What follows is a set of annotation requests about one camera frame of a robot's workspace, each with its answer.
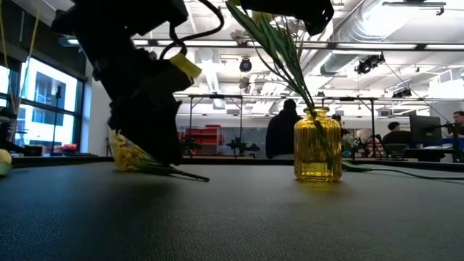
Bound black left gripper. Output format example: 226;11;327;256
92;49;202;166

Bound yellow daffodil bunch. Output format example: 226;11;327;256
109;132;210;182

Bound yellow artificial tulip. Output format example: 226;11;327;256
224;0;327;171
0;148;13;178

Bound yellow ribbed glass vase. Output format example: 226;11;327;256
293;106;343;183

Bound red storage crates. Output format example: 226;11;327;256
177;124;224;146

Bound yellow tape tag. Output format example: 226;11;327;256
169;52;203;80

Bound black stand pole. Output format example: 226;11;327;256
51;86;62;146

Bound person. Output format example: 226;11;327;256
265;98;303;160
447;110;464;138
331;113;352;138
381;121;413;146

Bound black desk monitor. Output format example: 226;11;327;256
409;115;442;144

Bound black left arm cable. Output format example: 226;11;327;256
159;0;225;61

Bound black background rig frame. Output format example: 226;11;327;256
173;93;380;160

